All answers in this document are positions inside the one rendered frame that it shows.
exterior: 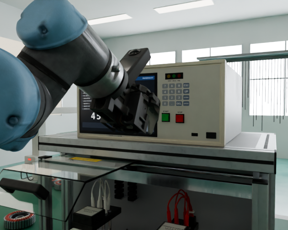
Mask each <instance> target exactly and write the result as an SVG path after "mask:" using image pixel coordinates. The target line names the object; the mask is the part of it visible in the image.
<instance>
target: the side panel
mask: <svg viewBox="0 0 288 230"><path fill-rule="evenodd" d="M275 184H276V175H275V174H272V176H271V230H275Z"/></svg>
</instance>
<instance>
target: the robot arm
mask: <svg viewBox="0 0 288 230"><path fill-rule="evenodd" d="M16 33H17V35H18V37H19V38H20V39H21V40H22V43H23V44H24V45H25V46H24V47H23V49H22V50H21V52H20V53H19V54H18V55H17V57H15V56H14V55H13V54H11V53H9V52H8V51H6V50H4V49H2V48H0V149H2V150H5V151H11V152H18V151H20V150H22V149H23V148H24V147H25V146H26V144H27V143H28V142H29V141H30V140H31V139H32V138H34V137H35V136H36V135H37V133H38V131H39V128H40V127H41V126H42V124H43V123H44V122H45V120H46V119H47V118H48V117H49V115H50V114H51V113H52V111H53V110H54V109H55V107H56V106H57V105H58V103H59V102H60V101H61V99H62V98H63V97H64V96H65V94H66V93H67V91H68V90H69V89H70V87H71V85H72V84H75V85H76V86H77V87H78V88H79V89H81V90H82V91H83V92H84V93H85V94H87V95H88V96H90V97H91V98H92V101H91V105H90V109H91V110H92V111H93V112H95V113H96V114H97V115H99V116H100V117H101V121H100V122H101V123H102V124H103V125H104V126H106V127H107V128H109V129H110V130H112V131H113V132H115V131H116V130H118V131H123V132H125V133H134V134H137V133H139V132H141V133H144V134H146V130H147V127H148V133H149V134H150V135H151V134H152V133H153V130H154V127H155V124H156V123H157V122H158V119H159V114H160V100H159V98H158V97H157V96H155V94H154V93H151V91H150V90H149V89H147V87H145V86H143V85H141V84H135V80H136V79H137V77H138V76H139V75H140V73H141V72H142V70H143V69H144V67H145V66H146V64H147V63H148V62H149V60H150V59H151V55H150V52H149V49H148V48H140V49H133V50H129V51H128V52H127V53H126V54H125V55H124V57H123V58H122V59H121V60H120V61H119V60H118V59H117V58H116V57H115V56H114V54H113V53H112V52H111V51H110V49H109V48H108V47H107V45H106V44H105V43H104V42H103V40H102V39H101V38H100V37H99V36H98V35H97V33H96V32H95V31H94V30H93V29H92V27H91V26H90V25H89V24H88V21H87V19H86V18H85V17H84V16H83V15H81V14H80V12H79V11H78V10H77V9H76V8H75V7H74V6H73V5H72V4H71V3H70V2H69V1H68V0H34V1H33V2H31V3H30V4H29V5H28V6H27V7H26V8H25V9H24V11H23V12H22V13H21V18H20V20H18V22H17V24H16ZM106 123H108V124H110V125H111V126H112V128H111V127H110V126H109V125H107V124H106Z"/></svg>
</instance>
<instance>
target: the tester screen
mask: <svg viewBox="0 0 288 230"><path fill-rule="evenodd" d="M135 84H141V85H143V86H145V87H147V89H149V90H150V91H151V93H154V92H155V76H141V77H137V79H136V80H135ZM91 101H92V98H91V97H90V96H88V95H87V94H85V93H84V92H83V91H82V90H81V131H106V132H113V131H112V130H110V129H108V128H87V127H82V122H97V123H100V121H101V120H91V112H93V111H92V110H91V109H90V105H91ZM115 132H123V131H118V130H116V131H115ZM152 134H155V129H154V132H153V133H152Z"/></svg>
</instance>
